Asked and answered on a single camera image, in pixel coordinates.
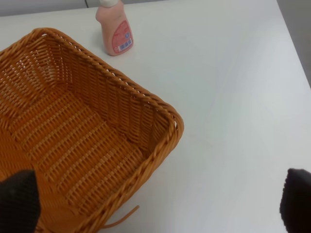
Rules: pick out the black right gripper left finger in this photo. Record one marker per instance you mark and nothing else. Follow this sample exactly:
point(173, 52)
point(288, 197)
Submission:
point(19, 203)

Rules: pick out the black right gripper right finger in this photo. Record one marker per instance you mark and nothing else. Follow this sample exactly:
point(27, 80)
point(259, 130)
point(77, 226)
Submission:
point(295, 205)

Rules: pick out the pink bottle with white cap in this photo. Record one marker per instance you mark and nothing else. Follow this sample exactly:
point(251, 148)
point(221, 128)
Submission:
point(116, 31)

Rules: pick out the orange woven basket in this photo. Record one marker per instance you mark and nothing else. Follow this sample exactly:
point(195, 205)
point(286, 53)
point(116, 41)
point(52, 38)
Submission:
point(92, 135)

